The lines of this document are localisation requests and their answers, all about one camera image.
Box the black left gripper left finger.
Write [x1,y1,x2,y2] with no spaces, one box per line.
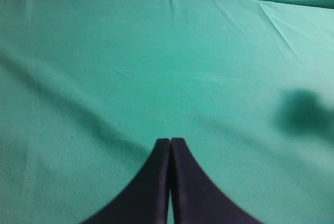
[83,138,170,224]

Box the green cloth backdrop and cover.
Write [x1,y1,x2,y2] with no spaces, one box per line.
[1,0,333,223]

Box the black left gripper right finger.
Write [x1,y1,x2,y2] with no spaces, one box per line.
[171,138,261,224]

